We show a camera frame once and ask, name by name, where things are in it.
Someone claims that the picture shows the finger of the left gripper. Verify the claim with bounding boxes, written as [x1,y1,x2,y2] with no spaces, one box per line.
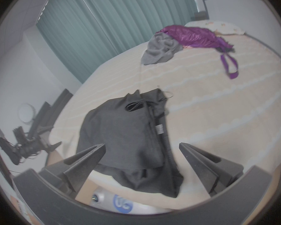
[46,141,62,152]

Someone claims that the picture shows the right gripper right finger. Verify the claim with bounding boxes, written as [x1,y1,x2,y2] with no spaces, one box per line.
[179,142,244,197]

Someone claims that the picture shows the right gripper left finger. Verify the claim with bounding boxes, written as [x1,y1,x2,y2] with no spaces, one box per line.
[40,143,106,193]

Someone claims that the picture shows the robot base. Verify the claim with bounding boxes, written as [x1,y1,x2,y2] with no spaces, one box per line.
[88,188,176,216]

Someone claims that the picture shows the bed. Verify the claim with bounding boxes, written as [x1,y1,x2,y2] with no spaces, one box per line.
[46,0,281,216]

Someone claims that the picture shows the black chest of drawers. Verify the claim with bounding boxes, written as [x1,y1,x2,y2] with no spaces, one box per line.
[29,89,73,136]

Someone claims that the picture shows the round white mirror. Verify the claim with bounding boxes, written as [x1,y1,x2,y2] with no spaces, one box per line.
[18,103,36,124]

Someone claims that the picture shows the black garment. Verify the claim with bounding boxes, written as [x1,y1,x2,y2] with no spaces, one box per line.
[76,88,184,198]

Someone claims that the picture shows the blue-green curtain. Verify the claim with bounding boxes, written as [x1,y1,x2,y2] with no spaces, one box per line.
[36,0,120,83]
[74,0,199,56]

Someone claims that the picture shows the grey garment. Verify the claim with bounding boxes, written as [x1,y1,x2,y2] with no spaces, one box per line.
[141,33,184,66]

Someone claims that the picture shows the purple garment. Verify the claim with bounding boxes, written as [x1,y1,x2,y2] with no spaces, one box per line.
[155,25,239,80]

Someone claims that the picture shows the cream printed pillow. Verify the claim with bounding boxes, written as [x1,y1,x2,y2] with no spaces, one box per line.
[185,20,245,36]

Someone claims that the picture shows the grey bedside table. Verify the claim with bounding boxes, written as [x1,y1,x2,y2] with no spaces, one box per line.
[194,11,208,21]

